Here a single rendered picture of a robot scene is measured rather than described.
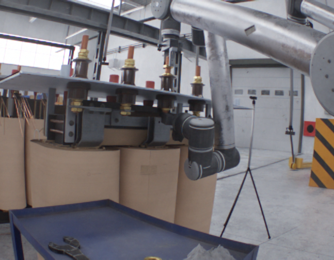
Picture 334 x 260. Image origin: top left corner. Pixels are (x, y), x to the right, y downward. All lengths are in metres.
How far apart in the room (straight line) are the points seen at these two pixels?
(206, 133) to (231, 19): 0.52
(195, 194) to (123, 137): 0.63
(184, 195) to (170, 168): 0.31
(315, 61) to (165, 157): 1.10
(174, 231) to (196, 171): 0.40
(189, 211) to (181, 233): 0.98
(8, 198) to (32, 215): 1.92
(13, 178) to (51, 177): 1.61
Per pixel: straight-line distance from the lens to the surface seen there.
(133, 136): 1.53
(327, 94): 0.61
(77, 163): 1.18
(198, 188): 1.83
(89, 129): 1.23
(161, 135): 1.53
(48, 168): 1.23
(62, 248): 0.71
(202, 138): 1.17
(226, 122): 1.29
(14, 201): 2.88
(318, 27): 6.49
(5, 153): 2.75
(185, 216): 1.86
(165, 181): 1.55
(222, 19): 0.89
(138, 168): 1.44
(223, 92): 1.28
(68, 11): 10.42
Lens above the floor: 1.23
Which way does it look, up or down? level
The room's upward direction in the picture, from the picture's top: 4 degrees clockwise
